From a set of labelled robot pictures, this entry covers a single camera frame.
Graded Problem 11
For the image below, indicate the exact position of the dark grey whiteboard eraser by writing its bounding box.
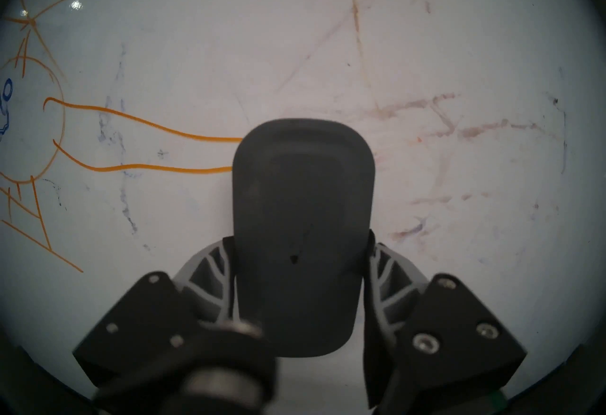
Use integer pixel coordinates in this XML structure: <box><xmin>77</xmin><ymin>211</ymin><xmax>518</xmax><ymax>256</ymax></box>
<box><xmin>232</xmin><ymin>118</ymin><xmax>376</xmax><ymax>358</ymax></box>

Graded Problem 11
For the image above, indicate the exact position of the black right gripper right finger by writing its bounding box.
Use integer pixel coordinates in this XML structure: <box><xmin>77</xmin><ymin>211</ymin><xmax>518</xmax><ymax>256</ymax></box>
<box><xmin>362</xmin><ymin>228</ymin><xmax>528</xmax><ymax>410</ymax></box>

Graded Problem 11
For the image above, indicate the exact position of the large white whiteboard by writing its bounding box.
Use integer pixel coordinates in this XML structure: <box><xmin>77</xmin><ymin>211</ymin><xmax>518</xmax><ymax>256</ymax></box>
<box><xmin>0</xmin><ymin>0</ymin><xmax>606</xmax><ymax>415</ymax></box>

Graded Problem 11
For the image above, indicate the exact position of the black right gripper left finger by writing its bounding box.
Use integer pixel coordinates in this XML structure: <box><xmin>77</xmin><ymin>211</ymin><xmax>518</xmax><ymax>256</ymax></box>
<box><xmin>72</xmin><ymin>235</ymin><xmax>237</xmax><ymax>385</ymax></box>

